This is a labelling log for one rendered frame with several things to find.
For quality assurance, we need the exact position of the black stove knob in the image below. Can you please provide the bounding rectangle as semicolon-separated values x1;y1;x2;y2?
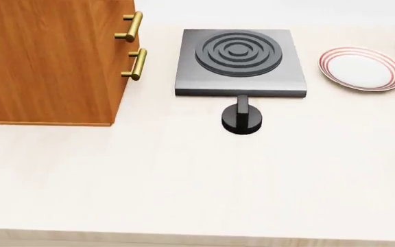
221;94;263;136

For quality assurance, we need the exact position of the grey flat stove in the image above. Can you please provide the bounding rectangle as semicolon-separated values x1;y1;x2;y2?
174;28;308;99

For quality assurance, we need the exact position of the wooden drawer cabinet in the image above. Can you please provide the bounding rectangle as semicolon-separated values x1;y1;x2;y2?
0;0;141;127

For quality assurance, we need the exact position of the white plate with red rings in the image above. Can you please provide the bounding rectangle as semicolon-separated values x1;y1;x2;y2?
318;46;395;93

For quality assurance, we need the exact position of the brass drawer handle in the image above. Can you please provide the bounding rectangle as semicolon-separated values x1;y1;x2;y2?
120;47;148;82
114;10;144;43

